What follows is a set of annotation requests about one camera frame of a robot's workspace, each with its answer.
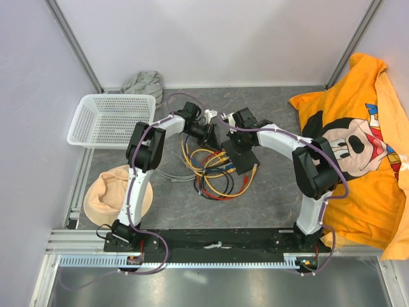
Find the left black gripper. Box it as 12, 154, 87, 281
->
183, 123, 220, 154

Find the black network switch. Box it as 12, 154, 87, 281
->
221, 140, 260, 175

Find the blue ethernet cable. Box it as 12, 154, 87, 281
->
180, 137, 237, 175

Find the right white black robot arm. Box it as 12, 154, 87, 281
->
222, 108, 346, 252

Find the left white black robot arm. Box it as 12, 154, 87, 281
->
104, 102, 218, 253

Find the grey crumpled cloth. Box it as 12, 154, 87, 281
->
120, 71, 163, 108

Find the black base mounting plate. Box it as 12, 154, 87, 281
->
122, 228, 330, 263

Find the white perforated plastic basket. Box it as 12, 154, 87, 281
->
66, 94, 156, 150

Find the orange cartoon print shirt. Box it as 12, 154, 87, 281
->
290, 53, 408, 260

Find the beige bucket hat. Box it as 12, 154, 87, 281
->
83, 164, 154, 229

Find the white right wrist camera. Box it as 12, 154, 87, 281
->
222, 113, 236, 129

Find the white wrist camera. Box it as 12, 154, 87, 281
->
203, 109, 218, 125
222, 113, 236, 129

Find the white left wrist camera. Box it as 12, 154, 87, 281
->
203, 109, 218, 125

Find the long yellow ethernet cable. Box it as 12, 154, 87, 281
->
181, 140, 259, 198

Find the red ethernet cable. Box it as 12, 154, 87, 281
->
195, 150, 251, 200

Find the black ethernet cable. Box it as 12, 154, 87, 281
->
193, 166, 236, 198

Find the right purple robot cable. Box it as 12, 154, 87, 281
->
217, 113, 350, 278

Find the right aluminium frame post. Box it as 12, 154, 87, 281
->
324, 0, 383, 90

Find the aluminium frame post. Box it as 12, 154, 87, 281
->
324, 0, 383, 90
44, 0, 104, 93

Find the grey slotted cable duct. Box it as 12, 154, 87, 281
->
59, 255, 314, 269

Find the left aluminium frame post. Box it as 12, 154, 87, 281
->
44, 0, 104, 93

